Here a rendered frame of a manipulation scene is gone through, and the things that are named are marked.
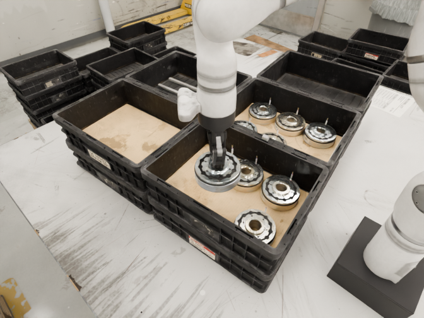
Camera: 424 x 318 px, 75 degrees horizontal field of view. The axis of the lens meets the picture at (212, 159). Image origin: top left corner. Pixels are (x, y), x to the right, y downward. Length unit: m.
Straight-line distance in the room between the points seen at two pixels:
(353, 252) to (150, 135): 0.70
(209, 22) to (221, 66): 0.08
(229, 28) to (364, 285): 0.65
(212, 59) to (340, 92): 0.90
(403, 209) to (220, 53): 0.44
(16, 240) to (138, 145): 1.21
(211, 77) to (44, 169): 0.85
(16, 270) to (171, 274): 1.20
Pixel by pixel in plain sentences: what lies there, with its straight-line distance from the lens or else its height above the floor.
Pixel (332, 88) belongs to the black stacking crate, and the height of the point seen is 0.83.
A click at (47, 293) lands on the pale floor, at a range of 1.73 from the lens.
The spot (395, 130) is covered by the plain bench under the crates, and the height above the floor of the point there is 0.70.
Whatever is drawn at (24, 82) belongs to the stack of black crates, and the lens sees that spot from 2.11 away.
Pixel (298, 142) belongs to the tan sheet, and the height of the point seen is 0.83.
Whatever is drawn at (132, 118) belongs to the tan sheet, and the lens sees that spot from 1.07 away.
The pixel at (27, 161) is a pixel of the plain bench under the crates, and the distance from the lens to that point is 1.26.
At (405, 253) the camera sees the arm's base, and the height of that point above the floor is 0.92.
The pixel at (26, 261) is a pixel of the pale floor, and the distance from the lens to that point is 1.88.
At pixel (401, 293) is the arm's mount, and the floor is 0.79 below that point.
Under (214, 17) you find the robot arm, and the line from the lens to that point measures 0.42.
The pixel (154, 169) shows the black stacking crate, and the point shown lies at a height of 0.90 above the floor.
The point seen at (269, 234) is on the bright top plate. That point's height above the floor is 0.86.
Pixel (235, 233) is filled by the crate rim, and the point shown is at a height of 0.92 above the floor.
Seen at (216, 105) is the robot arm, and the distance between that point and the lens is 0.50.
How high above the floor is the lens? 1.45
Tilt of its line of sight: 45 degrees down
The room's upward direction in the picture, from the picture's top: straight up
